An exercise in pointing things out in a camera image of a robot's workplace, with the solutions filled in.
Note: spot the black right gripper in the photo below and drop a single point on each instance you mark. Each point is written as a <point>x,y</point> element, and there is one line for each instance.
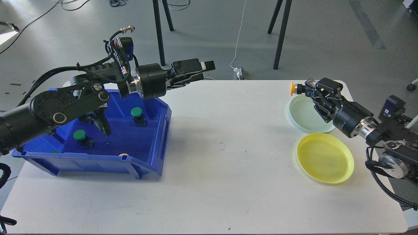
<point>347,116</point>

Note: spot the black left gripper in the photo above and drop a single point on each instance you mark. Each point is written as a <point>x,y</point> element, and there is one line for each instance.
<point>155,81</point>

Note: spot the yellow push button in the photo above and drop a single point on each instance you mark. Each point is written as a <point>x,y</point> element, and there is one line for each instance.
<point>297,89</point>

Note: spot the green push button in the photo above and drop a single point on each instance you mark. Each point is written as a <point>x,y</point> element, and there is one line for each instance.
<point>82,139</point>
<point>138,117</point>

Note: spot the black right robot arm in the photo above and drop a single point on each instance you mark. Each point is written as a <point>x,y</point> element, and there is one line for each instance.
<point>391,146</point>

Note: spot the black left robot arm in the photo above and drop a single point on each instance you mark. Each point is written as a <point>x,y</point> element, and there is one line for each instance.
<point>103,117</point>

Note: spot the pale green plate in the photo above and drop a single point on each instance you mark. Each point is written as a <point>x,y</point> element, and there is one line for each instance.
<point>304,115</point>

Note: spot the yellow plate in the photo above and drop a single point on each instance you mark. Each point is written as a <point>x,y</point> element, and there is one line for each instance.
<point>325,158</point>

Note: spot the white power adapter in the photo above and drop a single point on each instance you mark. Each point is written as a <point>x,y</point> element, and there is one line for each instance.
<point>240,73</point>

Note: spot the blue plastic bin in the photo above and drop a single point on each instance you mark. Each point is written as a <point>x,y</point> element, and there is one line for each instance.
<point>145,145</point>

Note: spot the chair caster wheel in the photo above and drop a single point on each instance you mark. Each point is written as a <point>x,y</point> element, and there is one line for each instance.
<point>412,86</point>

